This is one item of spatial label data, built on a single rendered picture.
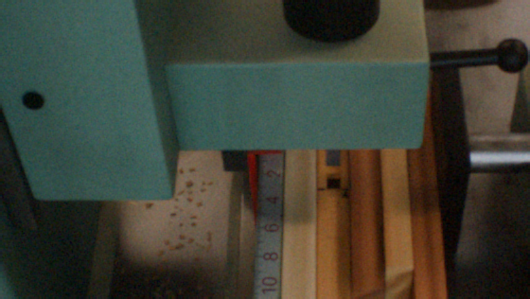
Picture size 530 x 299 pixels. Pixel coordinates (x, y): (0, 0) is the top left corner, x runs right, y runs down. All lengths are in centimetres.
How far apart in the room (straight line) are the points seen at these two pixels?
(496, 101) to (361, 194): 17
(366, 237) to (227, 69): 14
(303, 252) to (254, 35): 13
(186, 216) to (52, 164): 27
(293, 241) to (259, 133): 7
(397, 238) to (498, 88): 20
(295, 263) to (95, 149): 14
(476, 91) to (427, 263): 20
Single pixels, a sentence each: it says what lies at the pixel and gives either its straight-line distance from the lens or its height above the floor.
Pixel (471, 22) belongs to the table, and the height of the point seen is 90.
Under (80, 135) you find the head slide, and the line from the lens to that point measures 52.
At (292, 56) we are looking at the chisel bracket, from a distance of 52.
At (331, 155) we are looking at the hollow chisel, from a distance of 62.
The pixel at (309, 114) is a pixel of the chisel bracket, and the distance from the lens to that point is 55.
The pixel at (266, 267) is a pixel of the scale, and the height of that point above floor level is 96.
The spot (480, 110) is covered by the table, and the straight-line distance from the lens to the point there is 73.
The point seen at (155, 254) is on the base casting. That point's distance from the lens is 78.
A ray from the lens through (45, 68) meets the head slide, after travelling 49.
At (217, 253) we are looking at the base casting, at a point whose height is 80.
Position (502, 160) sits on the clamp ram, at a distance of 63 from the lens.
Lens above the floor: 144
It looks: 50 degrees down
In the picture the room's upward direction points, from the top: 5 degrees counter-clockwise
